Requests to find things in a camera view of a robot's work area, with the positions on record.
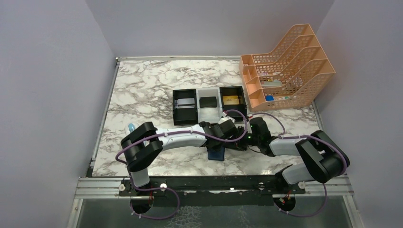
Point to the aluminium table frame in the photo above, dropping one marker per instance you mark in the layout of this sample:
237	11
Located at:
97	203

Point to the blue item in organizer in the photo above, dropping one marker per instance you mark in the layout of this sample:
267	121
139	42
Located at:
269	98

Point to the silver card in bin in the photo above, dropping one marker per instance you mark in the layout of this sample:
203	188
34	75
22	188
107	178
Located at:
185	102

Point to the orange plastic file organizer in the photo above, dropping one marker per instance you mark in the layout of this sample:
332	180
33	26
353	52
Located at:
294	72

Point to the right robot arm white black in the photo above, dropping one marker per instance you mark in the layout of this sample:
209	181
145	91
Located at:
322	159

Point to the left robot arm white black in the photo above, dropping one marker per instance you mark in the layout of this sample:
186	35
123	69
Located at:
144	143

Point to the black metal mounting rail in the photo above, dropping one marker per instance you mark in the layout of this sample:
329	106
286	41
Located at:
168	191

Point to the white middle sorting bin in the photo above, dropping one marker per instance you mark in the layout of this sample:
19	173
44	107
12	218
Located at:
211	115

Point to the black left sorting bin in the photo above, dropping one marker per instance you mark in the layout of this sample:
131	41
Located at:
185	110

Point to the blue card holder wallet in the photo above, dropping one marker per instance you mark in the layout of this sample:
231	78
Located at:
216	155

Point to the gold card in bin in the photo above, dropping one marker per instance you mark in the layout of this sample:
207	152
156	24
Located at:
231	100

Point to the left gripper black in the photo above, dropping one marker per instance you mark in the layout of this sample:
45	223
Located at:
216	146

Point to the blue clear packaged item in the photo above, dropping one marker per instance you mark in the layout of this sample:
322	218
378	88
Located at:
131	127

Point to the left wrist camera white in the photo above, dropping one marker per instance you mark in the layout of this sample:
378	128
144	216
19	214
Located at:
226	118

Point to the black card in bin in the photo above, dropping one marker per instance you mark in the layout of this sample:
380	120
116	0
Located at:
208	102

